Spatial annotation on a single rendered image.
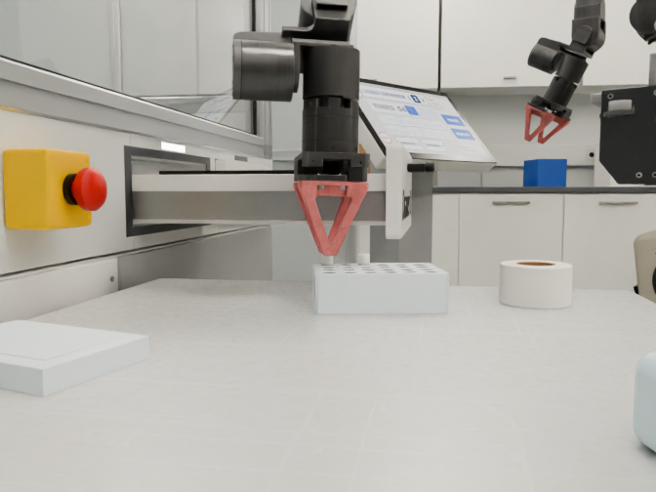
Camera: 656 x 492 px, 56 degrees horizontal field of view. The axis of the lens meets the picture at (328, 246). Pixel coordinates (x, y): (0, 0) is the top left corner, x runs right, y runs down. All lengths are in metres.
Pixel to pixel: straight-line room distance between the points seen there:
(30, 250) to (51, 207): 0.07
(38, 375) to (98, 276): 0.38
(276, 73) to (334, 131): 0.08
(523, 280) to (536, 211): 3.31
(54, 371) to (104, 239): 0.39
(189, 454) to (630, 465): 0.19
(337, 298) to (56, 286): 0.29
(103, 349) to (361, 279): 0.25
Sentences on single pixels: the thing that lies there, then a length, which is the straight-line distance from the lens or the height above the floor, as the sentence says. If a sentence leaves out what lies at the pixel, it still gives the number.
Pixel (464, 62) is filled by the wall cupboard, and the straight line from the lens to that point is 4.30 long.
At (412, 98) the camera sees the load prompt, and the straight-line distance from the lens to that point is 1.96.
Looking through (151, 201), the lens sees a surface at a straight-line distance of 0.81.
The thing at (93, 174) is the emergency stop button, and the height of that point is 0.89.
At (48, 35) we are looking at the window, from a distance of 0.73.
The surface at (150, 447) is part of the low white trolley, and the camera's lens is 0.30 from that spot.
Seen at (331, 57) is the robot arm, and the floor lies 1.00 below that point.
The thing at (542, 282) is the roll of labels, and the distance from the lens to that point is 0.63.
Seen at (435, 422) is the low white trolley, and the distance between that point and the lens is 0.32.
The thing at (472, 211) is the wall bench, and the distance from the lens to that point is 3.88.
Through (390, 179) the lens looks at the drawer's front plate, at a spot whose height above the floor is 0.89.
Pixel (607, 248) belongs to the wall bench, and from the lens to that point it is 4.06.
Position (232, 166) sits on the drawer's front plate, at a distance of 1.13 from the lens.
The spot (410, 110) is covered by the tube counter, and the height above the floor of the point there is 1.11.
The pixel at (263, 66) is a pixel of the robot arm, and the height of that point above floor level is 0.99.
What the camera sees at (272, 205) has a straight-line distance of 0.75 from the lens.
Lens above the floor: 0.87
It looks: 5 degrees down
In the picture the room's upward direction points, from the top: straight up
